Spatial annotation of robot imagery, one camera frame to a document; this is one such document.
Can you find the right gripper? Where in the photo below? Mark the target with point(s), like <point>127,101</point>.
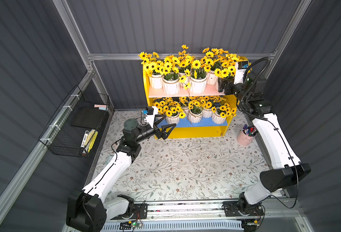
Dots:
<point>227,85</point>

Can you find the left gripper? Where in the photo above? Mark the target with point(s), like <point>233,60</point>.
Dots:
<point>156,131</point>

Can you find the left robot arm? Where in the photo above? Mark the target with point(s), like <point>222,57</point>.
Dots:
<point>87,209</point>

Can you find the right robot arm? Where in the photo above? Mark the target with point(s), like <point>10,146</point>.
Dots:
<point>286,168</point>

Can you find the yellow wooden shelf unit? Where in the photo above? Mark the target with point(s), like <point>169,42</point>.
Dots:
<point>186,129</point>

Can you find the floral patterned table mat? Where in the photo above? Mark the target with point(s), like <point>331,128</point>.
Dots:
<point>192,168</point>

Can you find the pink bucket with pens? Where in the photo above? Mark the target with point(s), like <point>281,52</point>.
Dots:
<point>246,135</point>

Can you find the pink sticky notes pad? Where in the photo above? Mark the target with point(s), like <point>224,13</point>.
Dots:
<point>100,107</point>

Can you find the white marker in basket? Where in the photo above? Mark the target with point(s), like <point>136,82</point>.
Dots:
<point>86,133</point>

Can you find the yellow item in basket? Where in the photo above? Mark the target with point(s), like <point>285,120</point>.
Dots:
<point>90,140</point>

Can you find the green circuit board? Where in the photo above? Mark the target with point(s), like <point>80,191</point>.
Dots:
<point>130,225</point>

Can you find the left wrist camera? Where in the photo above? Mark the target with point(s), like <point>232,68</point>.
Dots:
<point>150,112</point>

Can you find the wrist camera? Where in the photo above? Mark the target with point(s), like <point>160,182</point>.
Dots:
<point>150,112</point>
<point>240,67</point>

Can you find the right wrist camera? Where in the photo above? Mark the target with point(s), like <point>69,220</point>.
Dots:
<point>240,67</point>

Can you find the black wire wall basket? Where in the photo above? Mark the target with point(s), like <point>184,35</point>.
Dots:
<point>77,114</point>

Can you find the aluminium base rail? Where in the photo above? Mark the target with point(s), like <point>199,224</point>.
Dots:
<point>208,215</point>

